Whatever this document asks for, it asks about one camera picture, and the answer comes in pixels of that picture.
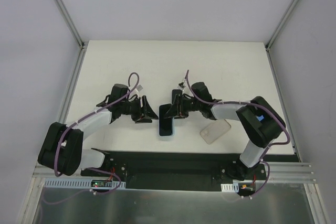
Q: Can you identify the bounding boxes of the right aluminium frame post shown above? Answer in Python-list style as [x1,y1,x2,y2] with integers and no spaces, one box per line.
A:
[265,0,301,51]

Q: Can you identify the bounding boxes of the white slotted cable duct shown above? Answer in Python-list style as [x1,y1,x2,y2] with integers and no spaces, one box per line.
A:
[44,178,126,190]
[220,183,239,193]

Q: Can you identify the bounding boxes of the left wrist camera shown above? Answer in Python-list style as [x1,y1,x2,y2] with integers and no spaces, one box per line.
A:
[135,84,143,93]

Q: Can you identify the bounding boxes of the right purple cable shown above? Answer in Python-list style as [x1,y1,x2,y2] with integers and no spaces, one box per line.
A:
[183,69,291,201]

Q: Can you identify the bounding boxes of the horizontal aluminium extrusion rail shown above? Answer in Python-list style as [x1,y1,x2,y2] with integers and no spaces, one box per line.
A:
[33,161,317,184]

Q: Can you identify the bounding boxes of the left white slotted cable duct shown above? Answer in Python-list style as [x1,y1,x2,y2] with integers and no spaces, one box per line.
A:
[44,178,126,190]

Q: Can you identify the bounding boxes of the aluminium frame post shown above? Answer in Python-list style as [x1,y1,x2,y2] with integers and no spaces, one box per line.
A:
[54,0,85,49]
[265,0,301,51]

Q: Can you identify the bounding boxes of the clear translucent phone case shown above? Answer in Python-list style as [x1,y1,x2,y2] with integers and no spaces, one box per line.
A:
[199,119,231,145]

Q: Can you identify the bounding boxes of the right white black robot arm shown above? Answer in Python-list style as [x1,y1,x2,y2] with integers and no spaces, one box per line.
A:
[159,82,286,179]

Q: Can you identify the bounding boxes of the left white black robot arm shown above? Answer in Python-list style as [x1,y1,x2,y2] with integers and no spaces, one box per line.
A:
[38,84,159,176]

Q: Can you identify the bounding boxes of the light blue phone case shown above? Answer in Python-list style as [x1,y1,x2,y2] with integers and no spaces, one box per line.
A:
[159,125,174,137]

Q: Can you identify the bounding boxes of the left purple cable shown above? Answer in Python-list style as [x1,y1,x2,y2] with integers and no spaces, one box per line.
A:
[54,72,141,196]

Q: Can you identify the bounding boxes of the dark blue phone case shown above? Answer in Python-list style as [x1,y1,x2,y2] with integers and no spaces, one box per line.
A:
[257,115,264,121]

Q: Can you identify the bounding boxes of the black smartphone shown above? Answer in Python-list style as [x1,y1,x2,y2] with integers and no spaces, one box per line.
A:
[172,89,183,105]
[159,104,173,126]

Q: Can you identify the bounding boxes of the right white slotted cable duct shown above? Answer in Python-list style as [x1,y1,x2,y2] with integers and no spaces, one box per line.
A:
[220,183,239,193]

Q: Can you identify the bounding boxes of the left aluminium frame post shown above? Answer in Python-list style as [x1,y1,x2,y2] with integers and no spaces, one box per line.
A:
[54,0,85,49]

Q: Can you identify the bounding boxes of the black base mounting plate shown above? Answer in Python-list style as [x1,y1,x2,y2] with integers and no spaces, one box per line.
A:
[80,151,266,191]

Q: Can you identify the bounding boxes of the purple cable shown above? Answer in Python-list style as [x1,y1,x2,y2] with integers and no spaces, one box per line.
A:
[183,69,291,201]
[54,72,141,196]

